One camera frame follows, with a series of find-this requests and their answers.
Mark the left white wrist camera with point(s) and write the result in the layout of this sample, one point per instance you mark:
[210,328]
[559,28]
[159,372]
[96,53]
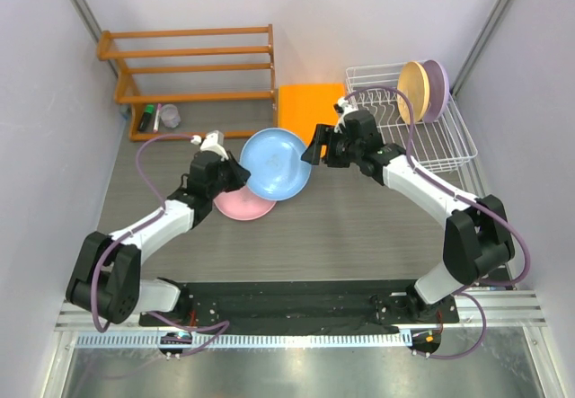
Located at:
[213,142]

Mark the yellow plate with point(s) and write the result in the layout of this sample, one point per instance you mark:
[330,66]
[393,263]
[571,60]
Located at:
[413,82]

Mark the perforated cable duct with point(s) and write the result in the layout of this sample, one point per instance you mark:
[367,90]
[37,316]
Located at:
[150,340]

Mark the left controller board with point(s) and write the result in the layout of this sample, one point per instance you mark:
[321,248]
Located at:
[174,344]

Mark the purple plate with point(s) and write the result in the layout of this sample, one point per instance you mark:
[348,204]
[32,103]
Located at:
[438,90]

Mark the right controller board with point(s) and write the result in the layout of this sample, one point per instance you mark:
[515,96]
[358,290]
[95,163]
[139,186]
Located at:
[425,343]

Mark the white wire dish rack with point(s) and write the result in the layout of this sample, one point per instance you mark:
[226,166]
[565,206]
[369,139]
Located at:
[441,146]

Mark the wooden shelf rack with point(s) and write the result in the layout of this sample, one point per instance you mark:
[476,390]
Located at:
[128,93]

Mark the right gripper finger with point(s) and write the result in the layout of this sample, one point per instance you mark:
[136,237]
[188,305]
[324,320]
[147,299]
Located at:
[313,153]
[322,134]

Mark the pink plate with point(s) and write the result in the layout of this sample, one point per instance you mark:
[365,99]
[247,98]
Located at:
[243,205]

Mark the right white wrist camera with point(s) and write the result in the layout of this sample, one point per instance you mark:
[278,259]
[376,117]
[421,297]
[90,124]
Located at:
[343,107]

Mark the clear plastic cup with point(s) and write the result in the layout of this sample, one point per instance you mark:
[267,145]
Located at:
[170,116]

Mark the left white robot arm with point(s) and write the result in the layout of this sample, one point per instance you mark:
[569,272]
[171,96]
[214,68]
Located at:
[106,280]

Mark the aluminium frame rail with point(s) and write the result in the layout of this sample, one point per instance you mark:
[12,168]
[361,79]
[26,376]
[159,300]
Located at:
[503,308]

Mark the green highlighter marker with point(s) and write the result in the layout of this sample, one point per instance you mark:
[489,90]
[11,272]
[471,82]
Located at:
[145,118]

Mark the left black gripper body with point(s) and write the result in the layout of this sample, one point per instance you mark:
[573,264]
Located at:
[225,181]

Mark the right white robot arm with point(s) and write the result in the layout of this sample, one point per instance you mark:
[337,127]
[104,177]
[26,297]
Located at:
[475,240]

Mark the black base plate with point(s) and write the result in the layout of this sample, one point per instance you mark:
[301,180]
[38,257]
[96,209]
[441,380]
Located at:
[302,308]

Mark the blue plate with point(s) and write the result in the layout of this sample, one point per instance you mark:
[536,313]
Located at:
[273,157]

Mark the pink white marker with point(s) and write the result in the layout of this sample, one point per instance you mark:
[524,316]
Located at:
[157,119]

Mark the orange folder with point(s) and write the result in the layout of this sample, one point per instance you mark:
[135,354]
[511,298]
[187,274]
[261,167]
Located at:
[303,106]

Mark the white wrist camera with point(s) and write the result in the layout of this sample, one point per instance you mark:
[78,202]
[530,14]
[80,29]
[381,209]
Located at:
[213,142]
[343,107]

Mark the controller board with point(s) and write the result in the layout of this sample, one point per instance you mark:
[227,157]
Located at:
[425,343]
[174,344]

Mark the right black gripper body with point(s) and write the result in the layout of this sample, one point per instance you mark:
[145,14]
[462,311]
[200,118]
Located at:
[341,153]

